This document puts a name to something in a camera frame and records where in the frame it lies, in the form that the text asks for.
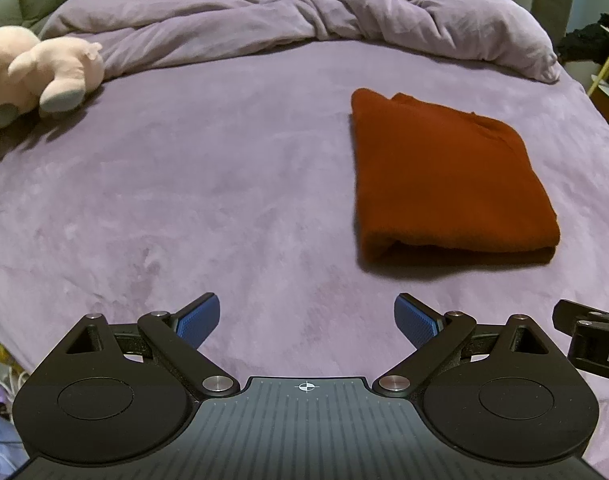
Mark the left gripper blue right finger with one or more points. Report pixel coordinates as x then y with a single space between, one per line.
418 322

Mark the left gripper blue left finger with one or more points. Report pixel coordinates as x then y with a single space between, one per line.
196 321

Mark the rust red knit cardigan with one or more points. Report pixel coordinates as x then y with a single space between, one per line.
435 185

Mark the black clothing pile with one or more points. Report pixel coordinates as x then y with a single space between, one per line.
589 43

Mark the purple bed sheet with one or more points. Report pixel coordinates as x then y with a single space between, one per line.
237 177

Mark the pink plush toy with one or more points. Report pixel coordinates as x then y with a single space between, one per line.
54 75

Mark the purple crumpled duvet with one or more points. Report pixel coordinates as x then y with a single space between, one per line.
145 34

